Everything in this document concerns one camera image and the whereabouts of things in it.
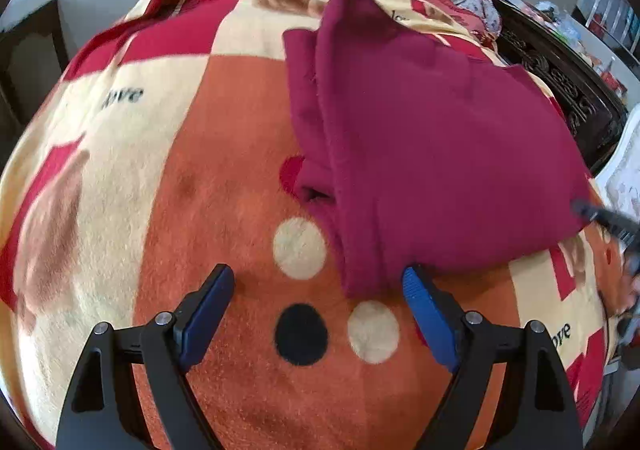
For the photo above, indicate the pile of plastic bags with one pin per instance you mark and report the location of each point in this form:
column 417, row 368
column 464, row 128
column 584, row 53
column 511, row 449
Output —
column 575, row 40

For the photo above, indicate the dark wooden side table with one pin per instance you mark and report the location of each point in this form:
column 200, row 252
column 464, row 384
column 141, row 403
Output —
column 30, row 55

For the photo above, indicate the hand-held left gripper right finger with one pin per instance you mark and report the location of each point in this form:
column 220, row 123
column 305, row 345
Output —
column 430, row 315

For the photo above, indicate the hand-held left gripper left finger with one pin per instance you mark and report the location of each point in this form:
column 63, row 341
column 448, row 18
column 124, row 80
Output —
column 207, row 315

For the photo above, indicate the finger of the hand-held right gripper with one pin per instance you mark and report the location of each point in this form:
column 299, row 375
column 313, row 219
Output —
column 610, row 220

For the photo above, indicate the display shelf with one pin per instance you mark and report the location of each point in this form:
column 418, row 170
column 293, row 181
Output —
column 610, row 15

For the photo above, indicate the orange red printed blanket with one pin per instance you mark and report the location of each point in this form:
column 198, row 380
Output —
column 225, row 180

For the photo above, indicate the carved dark wooden headboard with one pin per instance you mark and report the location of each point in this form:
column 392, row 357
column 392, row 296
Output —
column 550, row 70

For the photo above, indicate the white carved chair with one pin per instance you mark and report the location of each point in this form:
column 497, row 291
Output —
column 622, row 170

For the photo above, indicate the maroon sweater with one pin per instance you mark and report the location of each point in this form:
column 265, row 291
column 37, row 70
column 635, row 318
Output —
column 425, row 155

